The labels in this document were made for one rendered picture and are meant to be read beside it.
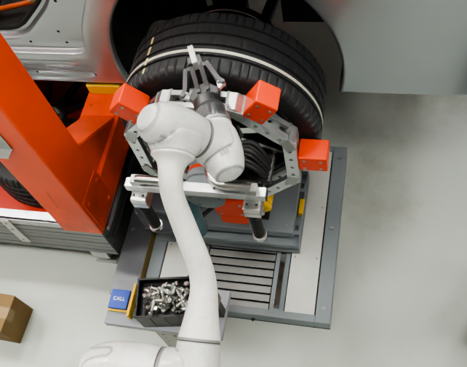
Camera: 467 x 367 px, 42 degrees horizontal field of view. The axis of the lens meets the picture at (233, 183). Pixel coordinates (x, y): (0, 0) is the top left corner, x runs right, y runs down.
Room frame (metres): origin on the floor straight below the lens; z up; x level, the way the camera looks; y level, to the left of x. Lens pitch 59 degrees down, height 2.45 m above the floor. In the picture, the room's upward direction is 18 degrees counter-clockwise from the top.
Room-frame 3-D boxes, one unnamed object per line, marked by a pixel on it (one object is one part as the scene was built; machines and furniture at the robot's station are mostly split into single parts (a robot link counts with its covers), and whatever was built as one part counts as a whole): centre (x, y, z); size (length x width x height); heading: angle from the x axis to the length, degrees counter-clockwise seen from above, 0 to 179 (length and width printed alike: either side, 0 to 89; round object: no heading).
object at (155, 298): (0.80, 0.34, 0.51); 0.20 x 0.14 x 0.13; 73
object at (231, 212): (1.14, 0.01, 0.48); 0.16 x 0.12 x 0.17; 155
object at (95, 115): (1.54, 0.41, 0.69); 0.52 x 0.17 x 0.35; 155
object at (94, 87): (1.70, 0.34, 0.70); 0.14 x 0.14 x 0.05; 65
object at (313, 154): (0.98, -0.26, 0.85); 0.09 x 0.08 x 0.07; 65
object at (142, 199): (0.99, 0.27, 0.93); 0.09 x 0.05 x 0.05; 155
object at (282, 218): (1.26, -0.05, 0.32); 0.40 x 0.30 x 0.28; 65
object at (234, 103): (1.11, 0.02, 0.85); 0.54 x 0.07 x 0.54; 65
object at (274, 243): (1.27, -0.03, 0.13); 0.50 x 0.36 x 0.10; 65
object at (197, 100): (1.03, 0.00, 1.20); 0.09 x 0.08 x 0.07; 179
